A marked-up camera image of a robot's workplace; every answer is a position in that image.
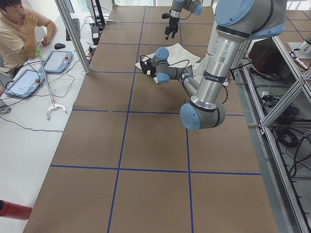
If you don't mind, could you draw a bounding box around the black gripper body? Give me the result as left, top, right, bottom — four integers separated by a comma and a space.
164, 17, 179, 35
140, 59, 156, 77

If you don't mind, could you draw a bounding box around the cream long-sleeve cat shirt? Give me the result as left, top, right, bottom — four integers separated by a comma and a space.
135, 43, 200, 83

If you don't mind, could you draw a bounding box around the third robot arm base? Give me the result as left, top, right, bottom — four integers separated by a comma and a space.
288, 34, 311, 59

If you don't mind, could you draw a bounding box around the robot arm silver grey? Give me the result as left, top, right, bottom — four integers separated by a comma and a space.
161, 0, 204, 40
140, 0, 287, 130

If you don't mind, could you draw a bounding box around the black keyboard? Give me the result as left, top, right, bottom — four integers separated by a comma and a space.
65, 17, 81, 41

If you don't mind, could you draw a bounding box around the far teach pendant blue grey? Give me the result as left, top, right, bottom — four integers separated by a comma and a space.
43, 50, 73, 73

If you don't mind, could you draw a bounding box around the teach pendant blue grey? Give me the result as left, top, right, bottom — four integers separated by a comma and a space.
43, 50, 73, 73
4, 69, 45, 98

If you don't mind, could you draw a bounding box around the black computer mouse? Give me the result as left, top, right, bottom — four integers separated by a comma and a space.
54, 43, 66, 50

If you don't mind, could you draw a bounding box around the metal reacher grabber tool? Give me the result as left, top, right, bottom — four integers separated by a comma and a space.
36, 50, 67, 120

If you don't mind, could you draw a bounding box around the near teach pendant blue grey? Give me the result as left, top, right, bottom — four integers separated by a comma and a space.
4, 69, 45, 98

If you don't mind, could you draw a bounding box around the seated person beige shirt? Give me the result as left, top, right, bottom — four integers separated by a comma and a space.
0, 0, 57, 115

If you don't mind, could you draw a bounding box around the red bottle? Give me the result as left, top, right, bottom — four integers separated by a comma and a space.
0, 200, 33, 220

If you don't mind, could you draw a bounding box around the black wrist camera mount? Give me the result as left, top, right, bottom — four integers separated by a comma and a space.
161, 13, 171, 19

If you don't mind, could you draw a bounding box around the aluminium frame post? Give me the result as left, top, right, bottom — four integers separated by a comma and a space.
55, 0, 91, 74

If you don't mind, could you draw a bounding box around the aluminium frame rack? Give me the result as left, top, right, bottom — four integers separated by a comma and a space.
233, 24, 311, 233

